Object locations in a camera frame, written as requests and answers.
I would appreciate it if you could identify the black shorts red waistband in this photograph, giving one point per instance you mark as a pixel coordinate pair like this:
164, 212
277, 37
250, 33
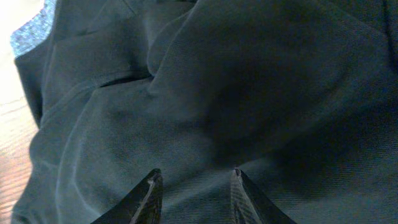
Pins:
32, 44

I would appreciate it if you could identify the black t-shirt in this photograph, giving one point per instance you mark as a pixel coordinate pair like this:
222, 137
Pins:
301, 95

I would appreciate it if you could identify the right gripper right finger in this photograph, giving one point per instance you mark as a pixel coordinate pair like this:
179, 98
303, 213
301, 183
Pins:
249, 205

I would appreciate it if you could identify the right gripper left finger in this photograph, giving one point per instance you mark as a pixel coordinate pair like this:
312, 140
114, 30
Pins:
142, 205

